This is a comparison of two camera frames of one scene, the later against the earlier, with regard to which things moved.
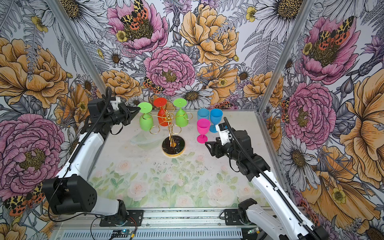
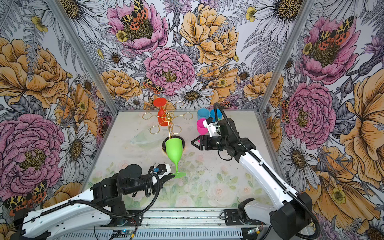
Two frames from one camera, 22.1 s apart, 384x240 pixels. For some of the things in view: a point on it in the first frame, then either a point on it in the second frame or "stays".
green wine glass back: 182,119 -> 175,148
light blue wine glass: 203,113 stays
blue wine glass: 216,116 stays
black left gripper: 129,117 -> 159,185
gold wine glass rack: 173,145 stays
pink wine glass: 203,126 stays
